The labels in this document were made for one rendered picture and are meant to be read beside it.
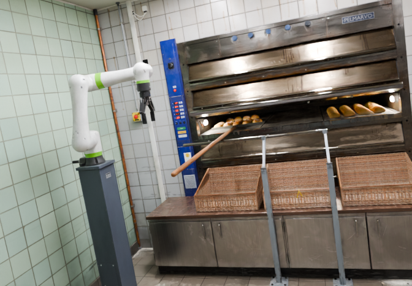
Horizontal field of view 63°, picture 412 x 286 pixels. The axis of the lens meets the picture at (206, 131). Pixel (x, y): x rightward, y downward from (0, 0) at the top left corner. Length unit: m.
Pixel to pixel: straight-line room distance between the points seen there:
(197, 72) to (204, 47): 0.25
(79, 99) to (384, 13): 2.45
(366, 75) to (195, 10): 1.62
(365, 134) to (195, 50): 1.71
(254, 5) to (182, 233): 2.11
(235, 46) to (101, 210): 1.83
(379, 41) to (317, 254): 1.78
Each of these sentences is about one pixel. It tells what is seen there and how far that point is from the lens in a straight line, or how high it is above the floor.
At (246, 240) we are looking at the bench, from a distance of 2.94.
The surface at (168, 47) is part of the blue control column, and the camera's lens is 3.37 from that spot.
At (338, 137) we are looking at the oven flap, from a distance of 3.18.
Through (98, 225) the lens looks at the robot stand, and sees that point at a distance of 2.69.
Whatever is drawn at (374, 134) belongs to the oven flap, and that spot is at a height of 1.02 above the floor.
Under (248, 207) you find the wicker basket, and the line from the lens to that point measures 2.87.
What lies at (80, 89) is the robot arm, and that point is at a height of 1.74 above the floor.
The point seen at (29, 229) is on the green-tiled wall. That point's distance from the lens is 2.81.
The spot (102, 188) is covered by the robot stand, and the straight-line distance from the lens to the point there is 2.56.
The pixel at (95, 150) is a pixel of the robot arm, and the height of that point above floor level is 1.31.
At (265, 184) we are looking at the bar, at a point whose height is 0.83.
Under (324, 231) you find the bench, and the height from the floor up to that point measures 0.41.
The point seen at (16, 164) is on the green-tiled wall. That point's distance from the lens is 2.73.
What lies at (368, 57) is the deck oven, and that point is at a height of 1.67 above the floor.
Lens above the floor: 1.60
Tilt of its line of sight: 7 degrees down
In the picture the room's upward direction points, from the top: 9 degrees counter-clockwise
